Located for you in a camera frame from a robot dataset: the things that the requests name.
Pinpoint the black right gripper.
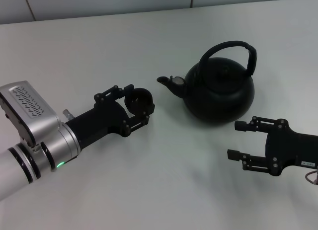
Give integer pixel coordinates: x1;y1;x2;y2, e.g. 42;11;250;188
227;116;318;177

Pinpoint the black round teapot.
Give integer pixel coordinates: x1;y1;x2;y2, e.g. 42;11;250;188
156;40;256;128

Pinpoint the silver vented left wrist box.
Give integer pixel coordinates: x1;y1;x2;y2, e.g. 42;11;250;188
0;80;63;148

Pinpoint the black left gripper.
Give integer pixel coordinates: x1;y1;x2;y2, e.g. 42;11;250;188
65;84;156;148

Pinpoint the dark brown teacup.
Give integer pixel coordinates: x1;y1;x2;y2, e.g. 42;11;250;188
123;87;155;116

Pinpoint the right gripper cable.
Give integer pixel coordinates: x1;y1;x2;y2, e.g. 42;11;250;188
305;169;318;185

